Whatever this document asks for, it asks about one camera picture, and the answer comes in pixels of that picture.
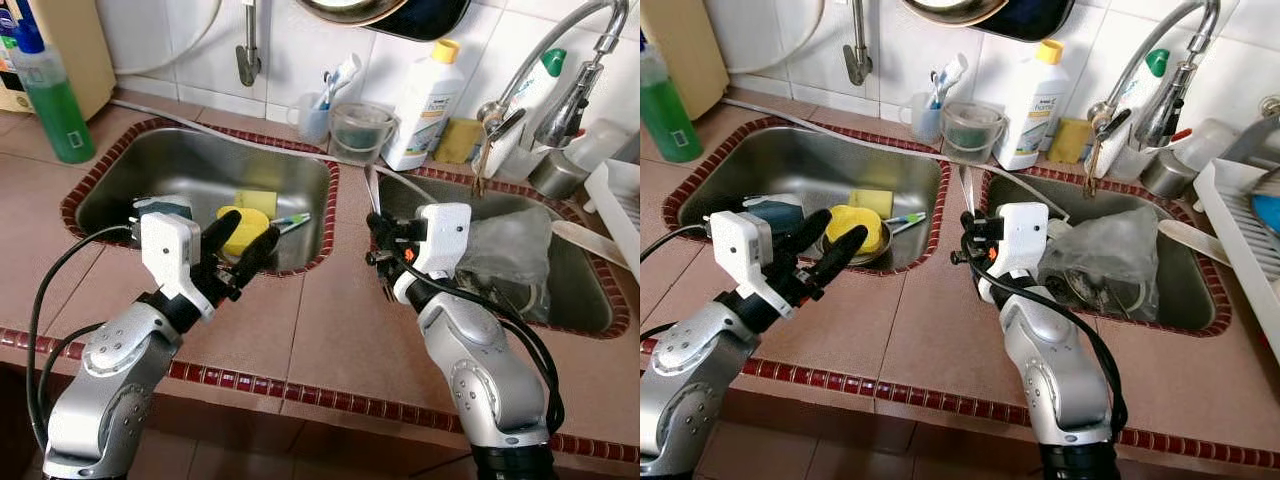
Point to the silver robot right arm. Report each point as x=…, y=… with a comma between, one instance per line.
x=480, y=380
x=1060, y=380

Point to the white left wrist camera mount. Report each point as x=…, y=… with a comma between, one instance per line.
x=740, y=250
x=170, y=255

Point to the steel cup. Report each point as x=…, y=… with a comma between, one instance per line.
x=1168, y=176
x=555, y=178

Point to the dark yellow sponge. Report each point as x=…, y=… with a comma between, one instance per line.
x=457, y=142
x=1068, y=142

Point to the white toothpaste tube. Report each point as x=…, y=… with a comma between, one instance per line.
x=347, y=72
x=955, y=72

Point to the steel sink basin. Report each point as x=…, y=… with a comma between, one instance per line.
x=150, y=165
x=580, y=290
x=760, y=165
x=1190, y=290

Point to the black frying pan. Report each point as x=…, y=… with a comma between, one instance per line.
x=430, y=18
x=1035, y=18

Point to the steel kitchen faucet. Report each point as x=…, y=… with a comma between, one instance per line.
x=565, y=115
x=1170, y=115

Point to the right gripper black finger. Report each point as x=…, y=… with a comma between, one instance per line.
x=978, y=226
x=383, y=258
x=970, y=257
x=383, y=226

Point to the white detergent bottle yellow cap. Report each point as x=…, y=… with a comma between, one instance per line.
x=1030, y=115
x=420, y=115

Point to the hanging steel wok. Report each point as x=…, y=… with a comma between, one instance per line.
x=340, y=8
x=945, y=8

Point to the beige rice paddle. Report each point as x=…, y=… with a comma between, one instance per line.
x=585, y=240
x=1195, y=240

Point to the beige countertop appliance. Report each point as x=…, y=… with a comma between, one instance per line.
x=690, y=50
x=85, y=50

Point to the blue bowl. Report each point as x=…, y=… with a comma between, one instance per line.
x=1268, y=212

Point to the yellow plastic bowl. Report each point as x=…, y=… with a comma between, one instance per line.
x=250, y=220
x=855, y=222

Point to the green dish soap bottle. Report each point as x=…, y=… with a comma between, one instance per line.
x=60, y=120
x=668, y=120

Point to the steel wall tap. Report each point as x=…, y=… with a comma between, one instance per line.
x=857, y=65
x=247, y=65

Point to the clear plastic bucket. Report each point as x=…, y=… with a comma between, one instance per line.
x=362, y=138
x=970, y=138

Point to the yellow green dish sponge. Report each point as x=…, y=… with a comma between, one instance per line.
x=878, y=200
x=262, y=200

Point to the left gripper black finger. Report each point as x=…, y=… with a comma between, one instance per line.
x=257, y=258
x=222, y=238
x=840, y=258
x=808, y=235

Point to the clear plastic jug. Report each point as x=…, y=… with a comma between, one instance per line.
x=1210, y=140
x=605, y=142

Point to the clear plastic bag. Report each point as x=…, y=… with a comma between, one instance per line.
x=1105, y=260
x=510, y=255

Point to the round steel bowl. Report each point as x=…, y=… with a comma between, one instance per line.
x=278, y=248
x=880, y=250

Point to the blue toothbrush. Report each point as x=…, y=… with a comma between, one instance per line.
x=938, y=95
x=328, y=95

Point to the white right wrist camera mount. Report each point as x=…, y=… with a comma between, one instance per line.
x=1020, y=235
x=440, y=235

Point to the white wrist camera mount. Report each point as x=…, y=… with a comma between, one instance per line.
x=170, y=255
x=740, y=250
x=440, y=235
x=1020, y=235

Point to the white dish rack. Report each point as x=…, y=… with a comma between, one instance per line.
x=615, y=195
x=1230, y=250

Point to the clear toothbrush cup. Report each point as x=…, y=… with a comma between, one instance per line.
x=923, y=125
x=313, y=125

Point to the green white toothbrush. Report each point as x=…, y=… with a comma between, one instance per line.
x=295, y=221
x=908, y=221

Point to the blue white container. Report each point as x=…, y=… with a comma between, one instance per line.
x=170, y=207
x=785, y=210

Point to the white red-tipped utensil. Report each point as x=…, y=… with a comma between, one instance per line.
x=1182, y=133

